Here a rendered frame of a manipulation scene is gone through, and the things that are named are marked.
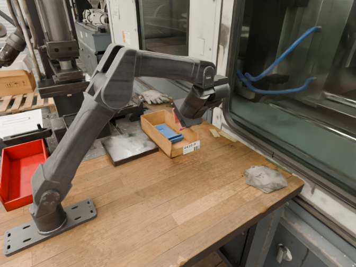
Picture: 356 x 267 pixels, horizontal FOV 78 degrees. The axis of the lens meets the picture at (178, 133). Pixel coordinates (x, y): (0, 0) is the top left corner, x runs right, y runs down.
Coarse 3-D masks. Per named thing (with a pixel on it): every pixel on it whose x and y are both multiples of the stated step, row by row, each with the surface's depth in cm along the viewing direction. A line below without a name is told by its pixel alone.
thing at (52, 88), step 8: (56, 64) 81; (64, 64) 74; (72, 64) 84; (56, 72) 72; (64, 72) 72; (72, 72) 73; (80, 72) 74; (48, 80) 78; (56, 80) 74; (64, 80) 72; (72, 80) 77; (80, 80) 78; (88, 80) 78; (40, 88) 71; (48, 88) 72; (56, 88) 73; (64, 88) 75; (72, 88) 76; (80, 88) 77; (40, 96) 72; (48, 96) 73
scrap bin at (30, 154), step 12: (24, 144) 76; (36, 144) 78; (12, 156) 75; (24, 156) 78; (36, 156) 78; (48, 156) 78; (12, 168) 73; (24, 168) 73; (36, 168) 73; (0, 180) 60; (12, 180) 68; (24, 180) 68; (0, 192) 56; (12, 192) 63; (24, 192) 63; (12, 204) 58; (24, 204) 60
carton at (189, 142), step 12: (144, 120) 90; (156, 120) 98; (168, 120) 97; (156, 132) 82; (180, 132) 91; (192, 132) 82; (156, 144) 86; (168, 144) 76; (180, 144) 85; (192, 144) 81; (168, 156) 79
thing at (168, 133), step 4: (160, 124) 97; (164, 124) 97; (156, 128) 94; (160, 128) 94; (164, 128) 94; (168, 128) 94; (164, 132) 91; (168, 132) 91; (172, 132) 91; (168, 136) 89; (172, 136) 84; (176, 136) 85; (180, 136) 87
